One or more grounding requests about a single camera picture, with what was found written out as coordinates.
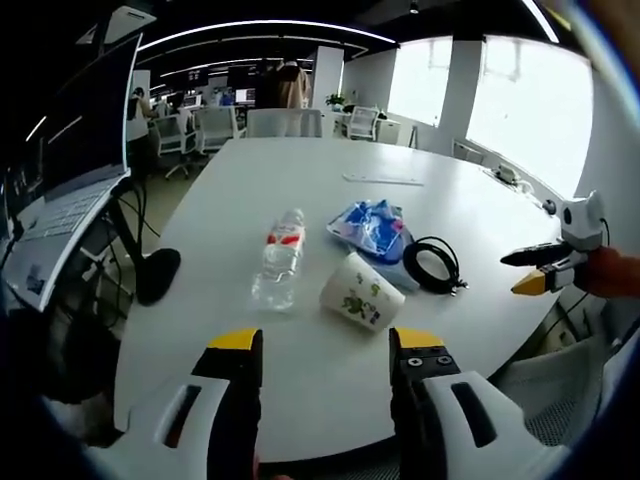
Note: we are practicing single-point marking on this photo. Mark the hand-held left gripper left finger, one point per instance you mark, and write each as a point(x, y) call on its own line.
point(230, 410)

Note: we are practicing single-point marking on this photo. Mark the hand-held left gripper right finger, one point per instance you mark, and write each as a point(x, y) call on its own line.
point(430, 415)

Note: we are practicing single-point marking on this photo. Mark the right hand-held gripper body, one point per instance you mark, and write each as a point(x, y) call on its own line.
point(582, 220)

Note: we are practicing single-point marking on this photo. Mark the white printed paper cup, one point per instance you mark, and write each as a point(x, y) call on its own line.
point(357, 295)

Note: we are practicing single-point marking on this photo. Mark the clear plastic water bottle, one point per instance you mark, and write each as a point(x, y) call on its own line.
point(280, 260)

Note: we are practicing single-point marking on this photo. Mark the blue plastic bag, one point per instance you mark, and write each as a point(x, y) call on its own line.
point(367, 227)

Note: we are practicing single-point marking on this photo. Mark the small black round object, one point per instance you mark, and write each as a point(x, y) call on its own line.
point(550, 206)

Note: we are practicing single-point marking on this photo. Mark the white power adapter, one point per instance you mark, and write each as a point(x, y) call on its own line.
point(509, 175)

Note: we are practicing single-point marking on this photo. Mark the white table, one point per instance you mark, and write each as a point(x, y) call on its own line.
point(320, 380)

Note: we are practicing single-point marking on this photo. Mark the white mesh office chair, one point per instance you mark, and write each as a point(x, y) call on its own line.
point(560, 390)
point(362, 122)
point(285, 123)
point(182, 137)

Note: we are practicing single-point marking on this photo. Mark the white flat strip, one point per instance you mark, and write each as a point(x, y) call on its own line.
point(382, 179)

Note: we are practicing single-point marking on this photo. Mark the green potted plant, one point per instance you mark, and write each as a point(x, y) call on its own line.
point(335, 101)

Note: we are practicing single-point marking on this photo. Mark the open silver laptop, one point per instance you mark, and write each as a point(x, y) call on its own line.
point(70, 165)

